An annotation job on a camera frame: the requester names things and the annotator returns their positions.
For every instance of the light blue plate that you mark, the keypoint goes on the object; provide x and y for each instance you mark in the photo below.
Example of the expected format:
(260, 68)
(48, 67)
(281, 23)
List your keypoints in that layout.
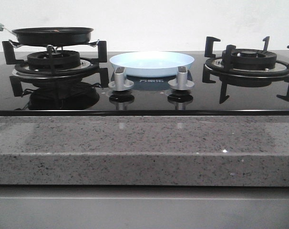
(151, 63)

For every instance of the black frying pan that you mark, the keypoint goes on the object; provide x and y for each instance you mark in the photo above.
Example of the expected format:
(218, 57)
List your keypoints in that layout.
(55, 36)

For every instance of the black glass cooktop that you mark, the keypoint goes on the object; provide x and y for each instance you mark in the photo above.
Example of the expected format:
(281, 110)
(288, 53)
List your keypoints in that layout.
(212, 94)

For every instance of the silver stove knob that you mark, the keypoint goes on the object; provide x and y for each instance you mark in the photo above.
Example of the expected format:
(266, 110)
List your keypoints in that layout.
(181, 82)
(120, 83)

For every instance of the black gas burner with grate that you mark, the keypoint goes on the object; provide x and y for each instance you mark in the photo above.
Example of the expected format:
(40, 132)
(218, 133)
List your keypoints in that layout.
(244, 67)
(54, 67)

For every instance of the grey cabinet front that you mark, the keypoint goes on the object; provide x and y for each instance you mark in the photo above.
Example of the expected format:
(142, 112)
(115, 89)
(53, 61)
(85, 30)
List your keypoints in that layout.
(143, 208)

